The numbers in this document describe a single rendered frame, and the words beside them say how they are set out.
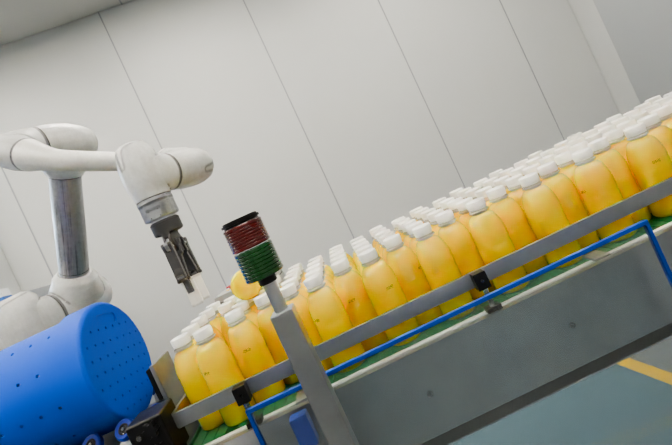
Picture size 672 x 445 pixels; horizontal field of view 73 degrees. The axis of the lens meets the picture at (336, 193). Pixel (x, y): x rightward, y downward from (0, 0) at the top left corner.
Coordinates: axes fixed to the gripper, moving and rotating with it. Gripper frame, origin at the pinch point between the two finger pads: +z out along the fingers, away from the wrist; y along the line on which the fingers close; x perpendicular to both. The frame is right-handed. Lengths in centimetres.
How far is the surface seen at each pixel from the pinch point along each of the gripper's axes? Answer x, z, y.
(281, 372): 18.2, 18.8, 30.0
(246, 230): 27, -9, 48
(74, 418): -26.0, 11.5, 22.3
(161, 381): -11.1, 14.1, 13.7
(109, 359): -19.5, 4.7, 13.7
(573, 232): 81, 19, 30
